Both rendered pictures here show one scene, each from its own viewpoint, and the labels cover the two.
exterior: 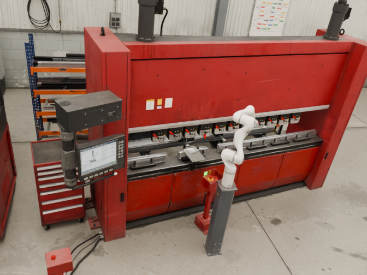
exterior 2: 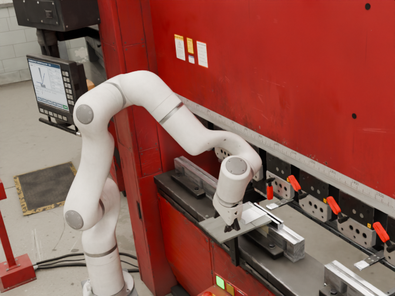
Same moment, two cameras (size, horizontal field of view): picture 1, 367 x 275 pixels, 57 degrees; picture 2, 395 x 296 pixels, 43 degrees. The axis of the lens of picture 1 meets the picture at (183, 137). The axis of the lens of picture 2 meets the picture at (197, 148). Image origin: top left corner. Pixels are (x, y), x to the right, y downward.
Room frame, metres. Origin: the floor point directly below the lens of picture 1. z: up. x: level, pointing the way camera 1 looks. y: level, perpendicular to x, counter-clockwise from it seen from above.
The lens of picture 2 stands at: (3.23, -2.00, 2.20)
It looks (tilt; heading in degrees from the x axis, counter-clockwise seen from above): 24 degrees down; 90
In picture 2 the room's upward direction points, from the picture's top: 5 degrees counter-clockwise
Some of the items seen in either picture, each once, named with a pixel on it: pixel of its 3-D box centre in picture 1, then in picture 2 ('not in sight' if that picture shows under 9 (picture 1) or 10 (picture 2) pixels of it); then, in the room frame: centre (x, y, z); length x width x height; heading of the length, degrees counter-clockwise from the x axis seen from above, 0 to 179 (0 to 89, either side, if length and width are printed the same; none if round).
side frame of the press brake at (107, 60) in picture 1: (106, 140); (186, 113); (3.18, 0.86, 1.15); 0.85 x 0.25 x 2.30; 28
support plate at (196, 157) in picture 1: (194, 154); (234, 222); (3.36, -0.15, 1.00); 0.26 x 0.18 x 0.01; 28
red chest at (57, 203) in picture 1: (59, 185); not in sight; (3.09, 1.40, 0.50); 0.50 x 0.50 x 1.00; 28
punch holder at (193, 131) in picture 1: (189, 130); (255, 157); (3.48, -0.06, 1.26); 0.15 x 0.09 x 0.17; 118
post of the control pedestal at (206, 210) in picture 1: (208, 202); not in sight; (3.25, -0.41, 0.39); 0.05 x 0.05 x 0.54; 37
